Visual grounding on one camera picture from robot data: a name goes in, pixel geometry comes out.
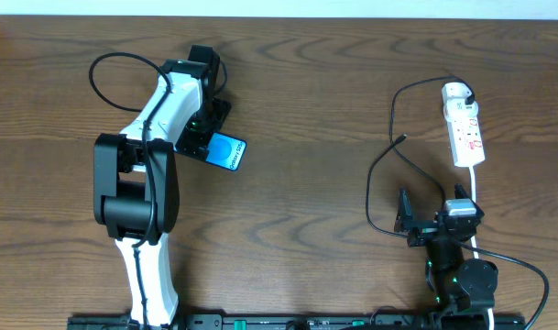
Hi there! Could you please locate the blue Galaxy smartphone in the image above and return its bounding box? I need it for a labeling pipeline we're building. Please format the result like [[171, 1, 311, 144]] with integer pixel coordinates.
[[205, 133, 247, 171]]

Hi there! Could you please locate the black USB charging cable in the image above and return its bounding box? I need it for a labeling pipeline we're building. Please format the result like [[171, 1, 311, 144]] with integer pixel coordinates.
[[365, 75, 476, 238]]

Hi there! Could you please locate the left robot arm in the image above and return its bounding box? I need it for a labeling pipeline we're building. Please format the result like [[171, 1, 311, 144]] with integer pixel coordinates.
[[93, 45, 231, 329]]

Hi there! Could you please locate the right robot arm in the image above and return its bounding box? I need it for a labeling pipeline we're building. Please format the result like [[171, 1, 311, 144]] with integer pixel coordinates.
[[394, 184, 498, 329]]

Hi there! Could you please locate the white USB charger adapter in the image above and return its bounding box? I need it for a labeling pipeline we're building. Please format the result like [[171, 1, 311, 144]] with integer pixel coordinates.
[[442, 82, 479, 122]]

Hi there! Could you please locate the white power strip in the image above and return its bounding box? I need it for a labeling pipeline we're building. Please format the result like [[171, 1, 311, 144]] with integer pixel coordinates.
[[445, 117, 486, 168]]

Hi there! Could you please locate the white power strip cord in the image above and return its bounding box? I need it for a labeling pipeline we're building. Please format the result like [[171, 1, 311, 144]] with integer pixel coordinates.
[[467, 165, 496, 330]]

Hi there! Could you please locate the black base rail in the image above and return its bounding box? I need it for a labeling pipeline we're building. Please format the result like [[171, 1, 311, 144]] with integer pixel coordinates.
[[67, 312, 527, 330]]

